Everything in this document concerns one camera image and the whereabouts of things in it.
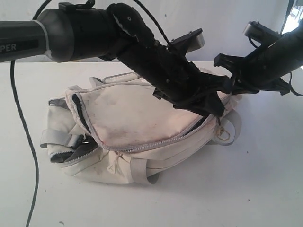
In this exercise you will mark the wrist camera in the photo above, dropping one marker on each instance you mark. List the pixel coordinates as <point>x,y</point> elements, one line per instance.
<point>190,42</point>
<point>261,34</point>

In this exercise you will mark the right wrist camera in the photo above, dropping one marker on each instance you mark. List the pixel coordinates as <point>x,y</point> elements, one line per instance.
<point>261,34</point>

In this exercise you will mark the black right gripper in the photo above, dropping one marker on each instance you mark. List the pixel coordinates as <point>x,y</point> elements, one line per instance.
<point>262,72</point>

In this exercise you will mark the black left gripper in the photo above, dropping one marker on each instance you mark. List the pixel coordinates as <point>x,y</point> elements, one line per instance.
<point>177,80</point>

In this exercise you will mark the white fabric backpack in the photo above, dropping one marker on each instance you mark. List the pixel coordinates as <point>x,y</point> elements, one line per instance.
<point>116,132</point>

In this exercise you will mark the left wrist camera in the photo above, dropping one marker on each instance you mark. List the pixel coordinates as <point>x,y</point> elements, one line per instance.
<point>190,42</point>

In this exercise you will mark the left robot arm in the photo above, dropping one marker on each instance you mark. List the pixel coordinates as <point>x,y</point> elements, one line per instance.
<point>74,32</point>

